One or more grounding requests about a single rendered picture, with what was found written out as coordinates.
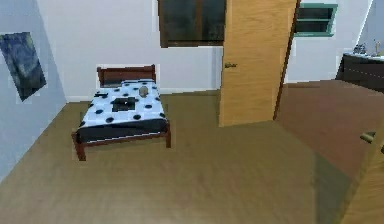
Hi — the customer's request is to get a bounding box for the red-brown bed with dotted cover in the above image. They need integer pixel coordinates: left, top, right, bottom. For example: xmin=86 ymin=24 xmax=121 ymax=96
xmin=71 ymin=64 xmax=172 ymax=162

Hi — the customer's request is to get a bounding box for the black laptop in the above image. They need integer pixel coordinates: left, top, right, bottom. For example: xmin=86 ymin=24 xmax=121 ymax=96
xmin=111 ymin=96 xmax=137 ymax=113

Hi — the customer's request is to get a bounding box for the light wooden room door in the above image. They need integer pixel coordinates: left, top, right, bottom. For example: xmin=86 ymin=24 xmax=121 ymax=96
xmin=218 ymin=0 xmax=301 ymax=128
xmin=339 ymin=114 xmax=384 ymax=224

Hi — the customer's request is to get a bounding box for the dark brown framed window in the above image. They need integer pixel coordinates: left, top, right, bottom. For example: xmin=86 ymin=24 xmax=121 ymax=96
xmin=157 ymin=0 xmax=228 ymax=49

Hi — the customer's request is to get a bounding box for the dark cabinet with pale top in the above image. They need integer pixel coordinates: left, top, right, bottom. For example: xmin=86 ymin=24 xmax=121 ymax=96
xmin=335 ymin=52 xmax=384 ymax=94

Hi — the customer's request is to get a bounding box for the dark blue framed picture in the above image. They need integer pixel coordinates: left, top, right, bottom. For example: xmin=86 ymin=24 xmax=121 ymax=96
xmin=0 ymin=31 xmax=48 ymax=102

